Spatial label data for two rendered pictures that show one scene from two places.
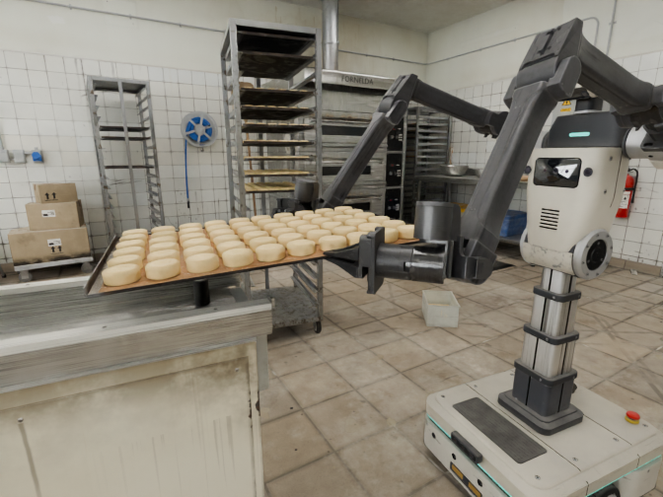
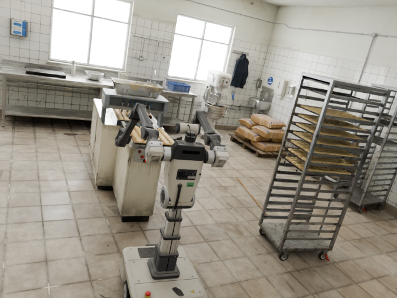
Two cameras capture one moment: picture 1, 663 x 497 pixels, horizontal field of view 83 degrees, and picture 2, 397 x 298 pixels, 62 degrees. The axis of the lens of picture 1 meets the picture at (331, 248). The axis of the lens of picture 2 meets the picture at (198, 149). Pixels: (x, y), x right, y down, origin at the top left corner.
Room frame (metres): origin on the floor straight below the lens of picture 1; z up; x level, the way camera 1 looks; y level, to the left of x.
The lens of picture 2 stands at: (1.26, -2.84, 1.91)
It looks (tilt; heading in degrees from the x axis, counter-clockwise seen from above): 18 degrees down; 90
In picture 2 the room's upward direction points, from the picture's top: 12 degrees clockwise
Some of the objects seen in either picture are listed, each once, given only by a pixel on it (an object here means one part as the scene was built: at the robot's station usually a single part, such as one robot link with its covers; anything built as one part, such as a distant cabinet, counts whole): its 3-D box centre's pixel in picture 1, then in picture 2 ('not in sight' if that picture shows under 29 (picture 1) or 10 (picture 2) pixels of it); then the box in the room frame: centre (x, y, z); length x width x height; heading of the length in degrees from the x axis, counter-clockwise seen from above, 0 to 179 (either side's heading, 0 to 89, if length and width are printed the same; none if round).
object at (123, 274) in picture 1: (121, 274); not in sight; (0.53, 0.31, 0.98); 0.05 x 0.05 x 0.02
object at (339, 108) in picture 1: (339, 168); not in sight; (4.86, -0.11, 1.00); 1.56 x 1.20 x 2.01; 120
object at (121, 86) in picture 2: not in sight; (136, 88); (0.40, 0.98, 1.25); 0.56 x 0.29 x 0.14; 25
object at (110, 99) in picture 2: not in sight; (133, 109); (0.40, 0.98, 1.01); 0.72 x 0.33 x 0.34; 25
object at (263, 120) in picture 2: not in sight; (267, 121); (2.49, 4.01, 0.62); 0.72 x 0.42 x 0.17; 127
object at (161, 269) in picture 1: (163, 268); not in sight; (0.55, 0.26, 0.99); 0.05 x 0.05 x 0.02
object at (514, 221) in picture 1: (504, 222); not in sight; (4.52, -2.13, 0.36); 0.47 x 0.38 x 0.26; 122
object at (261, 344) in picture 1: (247, 333); (146, 155); (0.76, 0.19, 0.77); 0.24 x 0.04 x 0.14; 25
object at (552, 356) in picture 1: (543, 380); (165, 255); (1.17, -0.75, 0.38); 0.13 x 0.13 x 0.40; 24
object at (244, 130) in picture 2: not in sight; (253, 133); (2.26, 3.94, 0.32); 0.72 x 0.42 x 0.17; 125
